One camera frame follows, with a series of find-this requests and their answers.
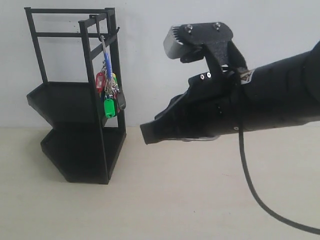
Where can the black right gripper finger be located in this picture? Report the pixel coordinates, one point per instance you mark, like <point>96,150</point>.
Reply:
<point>157,131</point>

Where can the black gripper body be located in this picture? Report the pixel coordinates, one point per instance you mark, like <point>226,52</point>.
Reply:
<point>207,109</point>

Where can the colourful key tag bunch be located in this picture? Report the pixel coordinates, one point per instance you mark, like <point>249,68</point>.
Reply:
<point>107,86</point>

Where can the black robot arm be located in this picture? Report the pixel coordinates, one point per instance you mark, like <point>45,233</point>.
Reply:
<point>284,93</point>

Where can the black metal shelf rack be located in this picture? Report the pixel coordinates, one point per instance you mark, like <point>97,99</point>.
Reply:
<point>82,144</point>

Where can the black metal hook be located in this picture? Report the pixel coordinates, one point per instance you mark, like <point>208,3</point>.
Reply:
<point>97,19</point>

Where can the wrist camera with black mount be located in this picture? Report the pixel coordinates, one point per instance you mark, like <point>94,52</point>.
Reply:
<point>212,41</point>

